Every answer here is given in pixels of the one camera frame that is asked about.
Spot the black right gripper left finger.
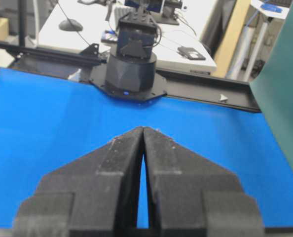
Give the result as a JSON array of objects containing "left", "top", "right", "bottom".
[{"left": 13, "top": 127, "right": 143, "bottom": 237}]

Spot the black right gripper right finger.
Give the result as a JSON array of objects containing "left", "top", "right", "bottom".
[{"left": 144, "top": 127, "right": 264, "bottom": 237}]

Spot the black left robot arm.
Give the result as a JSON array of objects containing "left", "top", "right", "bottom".
[{"left": 89, "top": 0, "right": 167, "bottom": 101}]

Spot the blue table mat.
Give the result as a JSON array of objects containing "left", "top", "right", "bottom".
[{"left": 0, "top": 69, "right": 293, "bottom": 229}]

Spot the green backdrop sheet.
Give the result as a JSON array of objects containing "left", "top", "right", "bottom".
[{"left": 251, "top": 3, "right": 293, "bottom": 170}]

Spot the black flat device on desk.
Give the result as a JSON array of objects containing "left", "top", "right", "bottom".
[{"left": 178, "top": 46, "right": 206, "bottom": 61}]

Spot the white background desk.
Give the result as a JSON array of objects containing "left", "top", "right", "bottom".
[{"left": 38, "top": 0, "right": 217, "bottom": 73}]

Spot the black aluminium frame rail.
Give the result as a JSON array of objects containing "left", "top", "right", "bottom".
[{"left": 0, "top": 41, "right": 260, "bottom": 112}]

